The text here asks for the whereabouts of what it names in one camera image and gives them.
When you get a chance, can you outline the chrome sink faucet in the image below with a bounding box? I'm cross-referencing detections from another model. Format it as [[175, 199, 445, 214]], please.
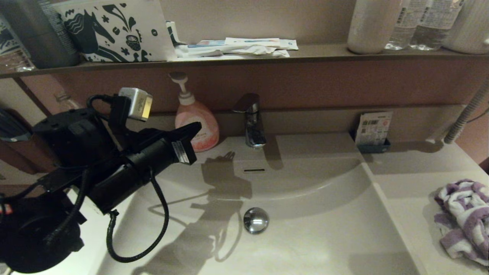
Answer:
[[232, 93, 267, 148]]

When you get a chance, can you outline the purple white striped towel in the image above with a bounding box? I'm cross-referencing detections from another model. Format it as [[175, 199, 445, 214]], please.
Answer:
[[434, 179, 489, 266]]

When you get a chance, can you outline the white sink basin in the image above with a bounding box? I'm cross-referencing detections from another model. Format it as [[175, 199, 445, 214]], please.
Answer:
[[97, 134, 421, 275]]

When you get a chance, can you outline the pink soap pump bottle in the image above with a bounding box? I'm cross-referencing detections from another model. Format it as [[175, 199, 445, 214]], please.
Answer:
[[169, 72, 220, 152]]

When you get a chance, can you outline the blue printed packet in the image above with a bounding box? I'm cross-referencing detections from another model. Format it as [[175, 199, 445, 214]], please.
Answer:
[[187, 39, 230, 49]]

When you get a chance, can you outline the small white green box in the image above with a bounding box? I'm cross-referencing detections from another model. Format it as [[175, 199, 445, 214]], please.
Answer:
[[166, 21, 187, 47]]

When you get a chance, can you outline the empty clear plastic bottle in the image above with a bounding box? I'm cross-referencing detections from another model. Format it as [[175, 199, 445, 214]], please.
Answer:
[[57, 92, 83, 112]]

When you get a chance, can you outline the chrome drain stopper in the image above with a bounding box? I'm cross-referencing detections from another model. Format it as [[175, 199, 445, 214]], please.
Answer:
[[243, 207, 269, 234]]

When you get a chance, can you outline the white toothbrush packet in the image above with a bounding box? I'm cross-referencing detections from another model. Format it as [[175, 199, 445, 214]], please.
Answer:
[[225, 37, 298, 50]]

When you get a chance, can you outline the white horse print box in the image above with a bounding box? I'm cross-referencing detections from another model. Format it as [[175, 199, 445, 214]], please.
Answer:
[[52, 0, 177, 63]]

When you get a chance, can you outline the dark grey cylinder container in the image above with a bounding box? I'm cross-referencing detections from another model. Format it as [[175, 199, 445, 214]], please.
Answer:
[[0, 0, 63, 69]]

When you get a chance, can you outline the white printed paper card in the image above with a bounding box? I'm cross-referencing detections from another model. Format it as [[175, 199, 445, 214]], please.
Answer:
[[355, 112, 393, 146]]

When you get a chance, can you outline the small dark blue holder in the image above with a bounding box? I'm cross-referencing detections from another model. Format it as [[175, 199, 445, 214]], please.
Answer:
[[352, 132, 391, 154]]

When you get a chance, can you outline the white cylinder bottle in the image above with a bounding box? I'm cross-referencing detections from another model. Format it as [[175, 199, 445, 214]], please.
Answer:
[[347, 0, 402, 54]]

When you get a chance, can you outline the clear labelled water bottle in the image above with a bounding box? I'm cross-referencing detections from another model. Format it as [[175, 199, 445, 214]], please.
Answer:
[[384, 0, 419, 50], [408, 0, 465, 51]]

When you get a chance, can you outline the white ribbed container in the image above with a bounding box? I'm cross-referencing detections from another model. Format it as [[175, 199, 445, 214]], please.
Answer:
[[441, 0, 489, 54]]

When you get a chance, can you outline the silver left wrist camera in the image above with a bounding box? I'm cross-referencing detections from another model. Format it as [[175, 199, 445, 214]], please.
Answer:
[[118, 87, 153, 122]]

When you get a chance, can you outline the black braided left cable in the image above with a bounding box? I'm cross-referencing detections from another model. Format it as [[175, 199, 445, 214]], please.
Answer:
[[106, 168, 170, 263]]

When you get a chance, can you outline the brown wall shelf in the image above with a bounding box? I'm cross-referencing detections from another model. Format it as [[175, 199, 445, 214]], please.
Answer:
[[0, 43, 489, 79]]

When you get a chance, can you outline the grey corrugated hose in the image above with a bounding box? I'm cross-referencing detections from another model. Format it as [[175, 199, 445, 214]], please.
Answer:
[[444, 74, 489, 144]]

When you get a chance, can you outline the thin dark wire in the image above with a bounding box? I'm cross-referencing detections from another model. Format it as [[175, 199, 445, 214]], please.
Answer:
[[469, 100, 489, 123]]

